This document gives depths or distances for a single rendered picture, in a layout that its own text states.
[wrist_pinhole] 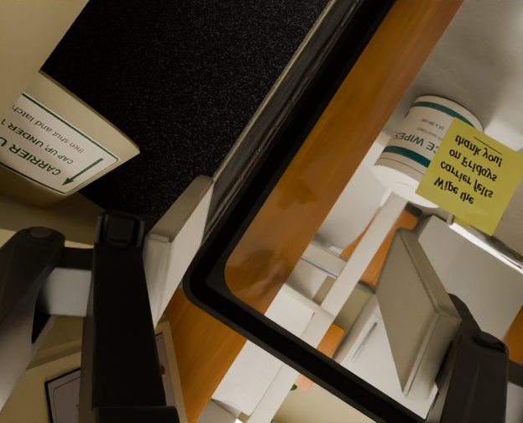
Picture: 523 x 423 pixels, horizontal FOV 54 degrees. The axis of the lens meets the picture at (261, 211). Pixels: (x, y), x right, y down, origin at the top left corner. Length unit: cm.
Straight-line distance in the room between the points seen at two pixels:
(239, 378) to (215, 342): 106
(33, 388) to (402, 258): 14
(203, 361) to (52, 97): 32
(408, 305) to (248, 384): 140
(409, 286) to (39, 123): 16
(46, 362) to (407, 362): 14
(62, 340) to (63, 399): 3
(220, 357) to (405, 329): 33
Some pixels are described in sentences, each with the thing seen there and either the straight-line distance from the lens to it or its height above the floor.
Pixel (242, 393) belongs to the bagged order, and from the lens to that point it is 157.
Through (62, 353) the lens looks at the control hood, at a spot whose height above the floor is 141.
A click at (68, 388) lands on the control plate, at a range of 24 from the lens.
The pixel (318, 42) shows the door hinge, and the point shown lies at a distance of 47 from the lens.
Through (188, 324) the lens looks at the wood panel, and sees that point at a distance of 48.
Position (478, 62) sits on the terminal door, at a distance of 49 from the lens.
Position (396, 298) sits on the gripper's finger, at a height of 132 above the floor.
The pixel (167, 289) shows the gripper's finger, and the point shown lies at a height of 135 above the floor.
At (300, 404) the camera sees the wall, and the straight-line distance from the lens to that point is 582.
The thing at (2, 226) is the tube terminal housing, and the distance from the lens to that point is 20.
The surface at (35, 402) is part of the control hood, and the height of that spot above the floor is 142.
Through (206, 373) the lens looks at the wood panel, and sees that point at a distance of 49.
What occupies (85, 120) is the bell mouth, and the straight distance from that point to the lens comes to 24.
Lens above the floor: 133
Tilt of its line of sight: 5 degrees down
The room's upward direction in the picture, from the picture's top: 147 degrees counter-clockwise
